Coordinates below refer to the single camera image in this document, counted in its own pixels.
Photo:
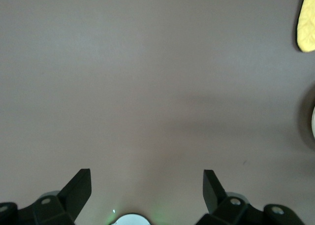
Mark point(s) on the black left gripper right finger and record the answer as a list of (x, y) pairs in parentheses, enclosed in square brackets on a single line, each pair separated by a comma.
[(214, 193)]

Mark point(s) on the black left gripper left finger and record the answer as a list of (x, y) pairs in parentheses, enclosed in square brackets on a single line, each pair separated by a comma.
[(73, 193)]

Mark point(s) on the round wooden plate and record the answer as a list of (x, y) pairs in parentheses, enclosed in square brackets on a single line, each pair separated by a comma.
[(313, 121)]

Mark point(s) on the brown table cover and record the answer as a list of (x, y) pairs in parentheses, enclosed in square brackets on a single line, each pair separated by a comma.
[(147, 74)]

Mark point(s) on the yellow quilted oven mitt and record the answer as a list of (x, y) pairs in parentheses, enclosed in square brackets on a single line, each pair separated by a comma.
[(307, 25)]

